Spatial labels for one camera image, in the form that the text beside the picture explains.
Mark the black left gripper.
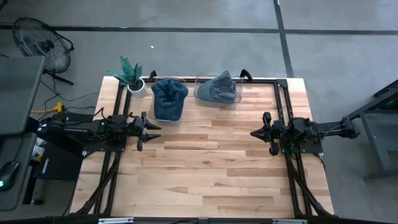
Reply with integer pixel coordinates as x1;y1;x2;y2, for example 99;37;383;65
129;111;162;152

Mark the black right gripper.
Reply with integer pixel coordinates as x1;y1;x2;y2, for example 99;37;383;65
250;111;285;156

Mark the blue denim cap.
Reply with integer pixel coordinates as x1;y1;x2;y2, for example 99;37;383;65
151;78;190;123

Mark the clear plastic bin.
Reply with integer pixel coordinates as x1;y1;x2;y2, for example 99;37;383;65
148;77;190;127
193;73;243;110

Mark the green plant in white pot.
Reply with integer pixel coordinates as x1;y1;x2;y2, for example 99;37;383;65
105;55;149;99

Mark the black Trossen box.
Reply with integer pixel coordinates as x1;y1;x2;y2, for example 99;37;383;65
33;141;85;181

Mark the black metal stand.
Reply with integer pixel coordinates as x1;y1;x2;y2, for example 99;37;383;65
362;79;398;181

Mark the white can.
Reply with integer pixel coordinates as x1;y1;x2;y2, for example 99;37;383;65
30;144;45;162

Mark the grey desk top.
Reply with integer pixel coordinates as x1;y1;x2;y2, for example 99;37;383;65
0;55;46;136
0;132;37;212

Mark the black floor fan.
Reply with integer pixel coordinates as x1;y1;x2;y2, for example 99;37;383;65
12;17;75;86

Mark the black computer mouse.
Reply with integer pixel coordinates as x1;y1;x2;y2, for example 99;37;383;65
0;161;20;192

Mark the black floor cable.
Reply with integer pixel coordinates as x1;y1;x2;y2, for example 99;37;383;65
40;79;100;110

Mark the silver aluminium bracket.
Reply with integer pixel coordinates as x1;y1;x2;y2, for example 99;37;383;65
272;218;308;224
98;217;135;224

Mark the yellow extension cord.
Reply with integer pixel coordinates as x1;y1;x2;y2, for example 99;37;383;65
30;102;65;114

